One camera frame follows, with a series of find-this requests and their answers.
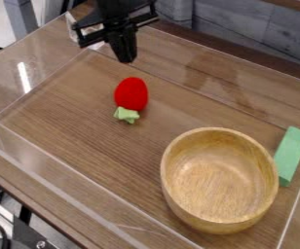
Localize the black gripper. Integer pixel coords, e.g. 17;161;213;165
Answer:
72;0;159;63

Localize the red plush strawberry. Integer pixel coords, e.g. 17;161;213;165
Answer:
114;77;149;125

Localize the grey table leg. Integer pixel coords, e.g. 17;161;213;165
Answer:
4;0;38;40

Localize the wooden bowl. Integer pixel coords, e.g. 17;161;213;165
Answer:
161;127;279;234

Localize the green rectangular block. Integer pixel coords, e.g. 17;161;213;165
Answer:
275;126;300;187

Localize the black equipment with screw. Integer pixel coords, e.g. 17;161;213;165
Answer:
12;218;58;249

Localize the clear acrylic enclosure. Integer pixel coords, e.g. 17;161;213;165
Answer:
0;19;300;249

